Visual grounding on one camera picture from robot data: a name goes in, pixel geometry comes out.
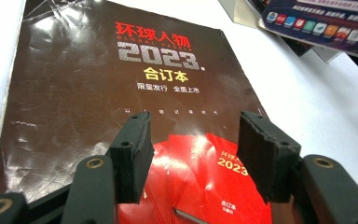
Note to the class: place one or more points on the cream expandable book rack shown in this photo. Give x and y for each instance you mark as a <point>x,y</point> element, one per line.
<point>239,15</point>

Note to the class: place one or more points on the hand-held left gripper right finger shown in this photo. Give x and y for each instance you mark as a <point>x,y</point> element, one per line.
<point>267,158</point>

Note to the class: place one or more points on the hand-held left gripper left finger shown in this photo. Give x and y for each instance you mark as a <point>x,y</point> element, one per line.
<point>132,161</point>

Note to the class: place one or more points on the dark brown and red book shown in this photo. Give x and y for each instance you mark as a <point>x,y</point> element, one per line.
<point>74,93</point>

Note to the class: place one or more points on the purple magazine with pink label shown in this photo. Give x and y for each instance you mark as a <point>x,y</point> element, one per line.
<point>323,21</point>

